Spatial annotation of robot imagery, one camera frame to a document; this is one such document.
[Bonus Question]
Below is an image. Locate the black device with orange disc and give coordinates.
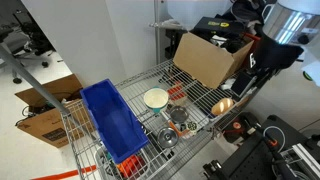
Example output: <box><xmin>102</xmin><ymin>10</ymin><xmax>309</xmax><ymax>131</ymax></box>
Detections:
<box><xmin>222</xmin><ymin>112</ymin><xmax>258</xmax><ymax>145</ymax></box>

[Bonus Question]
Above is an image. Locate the red packet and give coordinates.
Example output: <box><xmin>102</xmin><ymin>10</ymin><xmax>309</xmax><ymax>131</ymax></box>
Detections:
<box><xmin>166</xmin><ymin>84</ymin><xmax>188</xmax><ymax>103</ymax></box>

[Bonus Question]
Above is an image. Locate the aluminium extrusion rail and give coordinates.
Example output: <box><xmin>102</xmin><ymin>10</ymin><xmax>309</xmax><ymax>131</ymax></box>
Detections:
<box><xmin>279</xmin><ymin>143</ymin><xmax>320</xmax><ymax>180</ymax></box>

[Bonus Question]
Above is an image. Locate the white wire basket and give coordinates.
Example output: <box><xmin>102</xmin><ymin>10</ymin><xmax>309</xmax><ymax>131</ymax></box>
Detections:
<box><xmin>94</xmin><ymin>146</ymin><xmax>151</xmax><ymax>180</ymax></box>

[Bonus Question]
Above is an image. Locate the steel pot lid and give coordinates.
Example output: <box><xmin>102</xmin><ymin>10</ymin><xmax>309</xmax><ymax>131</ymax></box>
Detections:
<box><xmin>156</xmin><ymin>126</ymin><xmax>180</xmax><ymax>150</ymax></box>

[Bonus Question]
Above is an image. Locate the metal wire cart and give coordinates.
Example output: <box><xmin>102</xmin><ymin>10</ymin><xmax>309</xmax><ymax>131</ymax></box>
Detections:
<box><xmin>61</xmin><ymin>59</ymin><xmax>258</xmax><ymax>180</ymax></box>

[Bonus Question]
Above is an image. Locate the metal cart post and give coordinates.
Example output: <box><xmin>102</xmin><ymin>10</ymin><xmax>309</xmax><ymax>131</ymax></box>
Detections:
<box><xmin>153</xmin><ymin>0</ymin><xmax>162</xmax><ymax>66</ymax></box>
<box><xmin>0</xmin><ymin>44</ymin><xmax>71</xmax><ymax>116</ymax></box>

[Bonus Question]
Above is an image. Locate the black breadboard table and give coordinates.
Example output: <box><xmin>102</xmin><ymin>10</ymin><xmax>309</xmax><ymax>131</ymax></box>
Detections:
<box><xmin>203</xmin><ymin>114</ymin><xmax>320</xmax><ymax>180</ymax></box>

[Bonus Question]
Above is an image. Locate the white patterned mug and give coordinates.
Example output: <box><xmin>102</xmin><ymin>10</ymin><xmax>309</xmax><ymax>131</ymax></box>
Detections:
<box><xmin>185</xmin><ymin>120</ymin><xmax>199</xmax><ymax>136</ymax></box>

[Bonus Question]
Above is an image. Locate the small steel pot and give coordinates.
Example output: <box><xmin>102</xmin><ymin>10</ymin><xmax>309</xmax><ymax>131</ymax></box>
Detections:
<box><xmin>165</xmin><ymin>105</ymin><xmax>190</xmax><ymax>125</ymax></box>

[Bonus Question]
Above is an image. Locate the black tablet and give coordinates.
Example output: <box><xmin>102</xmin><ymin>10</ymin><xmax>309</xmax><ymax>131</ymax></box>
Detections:
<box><xmin>230</xmin><ymin>70</ymin><xmax>258</xmax><ymax>98</ymax></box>

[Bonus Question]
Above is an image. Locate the orange floor tape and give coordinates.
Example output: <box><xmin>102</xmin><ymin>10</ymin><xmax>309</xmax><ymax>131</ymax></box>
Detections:
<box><xmin>31</xmin><ymin>164</ymin><xmax>98</xmax><ymax>180</ymax></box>

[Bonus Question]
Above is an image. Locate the white bowl with teal rim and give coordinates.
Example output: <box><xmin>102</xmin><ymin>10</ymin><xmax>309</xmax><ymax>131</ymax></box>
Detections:
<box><xmin>143</xmin><ymin>87</ymin><xmax>170</xmax><ymax>114</ymax></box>

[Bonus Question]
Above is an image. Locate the orange plastic item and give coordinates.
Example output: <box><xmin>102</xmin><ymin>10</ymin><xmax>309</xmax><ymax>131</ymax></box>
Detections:
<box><xmin>116</xmin><ymin>154</ymin><xmax>148</xmax><ymax>179</ymax></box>

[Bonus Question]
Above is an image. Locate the black box with yellow logo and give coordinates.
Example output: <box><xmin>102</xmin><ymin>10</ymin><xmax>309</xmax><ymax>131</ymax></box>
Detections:
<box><xmin>192</xmin><ymin>16</ymin><xmax>246</xmax><ymax>36</ymax></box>

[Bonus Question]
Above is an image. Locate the cardboard box with black label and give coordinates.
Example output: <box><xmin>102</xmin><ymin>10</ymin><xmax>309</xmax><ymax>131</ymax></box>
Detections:
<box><xmin>14</xmin><ymin>73</ymin><xmax>96</xmax><ymax>149</ymax></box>

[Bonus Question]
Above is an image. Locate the open cardboard box with cables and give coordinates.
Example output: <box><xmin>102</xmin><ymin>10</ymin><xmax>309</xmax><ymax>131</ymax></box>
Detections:
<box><xmin>172</xmin><ymin>31</ymin><xmax>255</xmax><ymax>90</ymax></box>

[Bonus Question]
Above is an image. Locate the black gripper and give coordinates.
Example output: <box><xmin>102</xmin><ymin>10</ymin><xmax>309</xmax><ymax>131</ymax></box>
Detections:
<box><xmin>254</xmin><ymin>31</ymin><xmax>305</xmax><ymax>72</ymax></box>

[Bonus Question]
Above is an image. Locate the orange utensil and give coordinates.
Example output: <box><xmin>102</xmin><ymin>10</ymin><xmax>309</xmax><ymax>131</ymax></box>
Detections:
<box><xmin>168</xmin><ymin>120</ymin><xmax>183</xmax><ymax>138</ymax></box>

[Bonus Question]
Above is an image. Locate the black office chair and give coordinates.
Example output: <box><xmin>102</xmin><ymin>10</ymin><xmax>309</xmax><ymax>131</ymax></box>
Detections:
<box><xmin>0</xmin><ymin>11</ymin><xmax>56</xmax><ymax>84</ymax></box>

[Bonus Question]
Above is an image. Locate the bread loaf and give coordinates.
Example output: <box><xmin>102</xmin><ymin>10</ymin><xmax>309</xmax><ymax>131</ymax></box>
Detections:
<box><xmin>210</xmin><ymin>97</ymin><xmax>235</xmax><ymax>117</ymax></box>

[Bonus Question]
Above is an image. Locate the blue plastic bin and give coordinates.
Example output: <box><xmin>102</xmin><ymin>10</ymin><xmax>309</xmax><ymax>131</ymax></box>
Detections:
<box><xmin>79</xmin><ymin>78</ymin><xmax>150</xmax><ymax>165</ymax></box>

